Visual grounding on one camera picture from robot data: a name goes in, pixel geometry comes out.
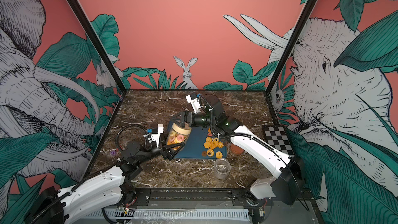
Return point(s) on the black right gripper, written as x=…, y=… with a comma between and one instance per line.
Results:
x=185, y=118

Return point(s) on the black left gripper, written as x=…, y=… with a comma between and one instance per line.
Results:
x=164, y=151

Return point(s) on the pile of ring cookies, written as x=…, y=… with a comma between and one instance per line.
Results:
x=174, y=138

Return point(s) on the beige jar lid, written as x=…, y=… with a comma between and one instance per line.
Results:
x=185, y=130

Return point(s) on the pile of yellow cookies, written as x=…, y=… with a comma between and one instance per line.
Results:
x=214, y=148

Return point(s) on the brown jar lid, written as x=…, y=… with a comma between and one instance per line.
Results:
x=236, y=149

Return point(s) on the clear glass cookie jar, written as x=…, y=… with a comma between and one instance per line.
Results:
x=222, y=169

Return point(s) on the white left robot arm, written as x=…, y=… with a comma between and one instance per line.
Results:
x=110, y=186

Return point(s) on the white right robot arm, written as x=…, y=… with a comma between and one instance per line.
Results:
x=287, y=180

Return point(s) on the teal rectangular tray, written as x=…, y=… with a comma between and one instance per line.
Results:
x=194, y=148

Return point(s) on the black white checkerboard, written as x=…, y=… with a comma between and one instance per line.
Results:
x=276, y=137

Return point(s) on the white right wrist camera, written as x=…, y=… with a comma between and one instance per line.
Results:
x=194, y=100

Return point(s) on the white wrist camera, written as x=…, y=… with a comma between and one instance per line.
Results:
x=153, y=136
x=194, y=100

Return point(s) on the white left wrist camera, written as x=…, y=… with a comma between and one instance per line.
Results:
x=153, y=136

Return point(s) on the white slotted cable duct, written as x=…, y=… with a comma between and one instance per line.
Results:
x=200, y=214

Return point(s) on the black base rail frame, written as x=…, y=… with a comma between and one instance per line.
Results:
x=267, y=211

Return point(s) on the black cage frame post right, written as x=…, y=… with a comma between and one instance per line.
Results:
x=301, y=22

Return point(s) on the black cage frame post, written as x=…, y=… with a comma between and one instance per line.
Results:
x=98, y=46
x=301, y=22

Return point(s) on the black cage frame post left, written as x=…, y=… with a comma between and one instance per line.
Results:
x=98, y=46

